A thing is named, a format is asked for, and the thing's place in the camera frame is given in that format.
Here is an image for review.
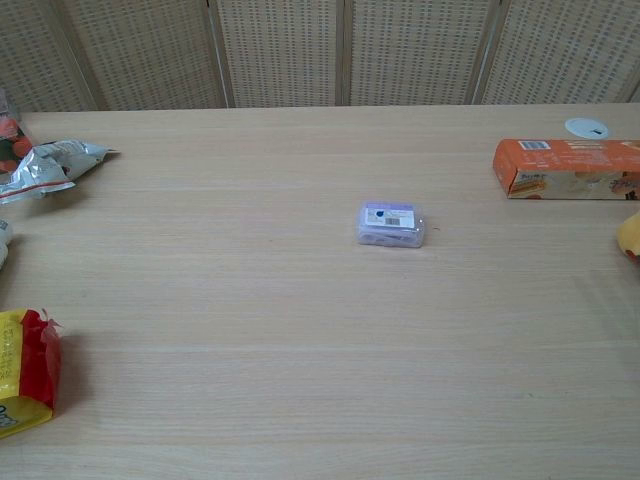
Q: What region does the small purple plastic packet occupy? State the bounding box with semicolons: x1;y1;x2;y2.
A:
356;200;429;249

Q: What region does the orange cardboard food box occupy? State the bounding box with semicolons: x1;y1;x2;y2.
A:
492;138;640;201

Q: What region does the perforated folding screen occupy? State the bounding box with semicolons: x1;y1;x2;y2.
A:
0;0;640;113

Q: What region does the silver foil snack bag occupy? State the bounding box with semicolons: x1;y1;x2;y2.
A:
0;140;121;207

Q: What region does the yellow plastic package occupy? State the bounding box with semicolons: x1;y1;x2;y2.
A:
615;210;640;268

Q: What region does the white package with label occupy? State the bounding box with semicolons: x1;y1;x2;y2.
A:
0;218;15;272

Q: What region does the yellow and red snack bag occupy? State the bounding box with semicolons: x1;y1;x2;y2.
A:
0;308;64;441

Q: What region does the red fruit print snack bag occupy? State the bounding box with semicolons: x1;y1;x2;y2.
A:
0;89;35;175

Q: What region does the white round cable grommet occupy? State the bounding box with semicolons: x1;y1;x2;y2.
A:
564;117;613;139

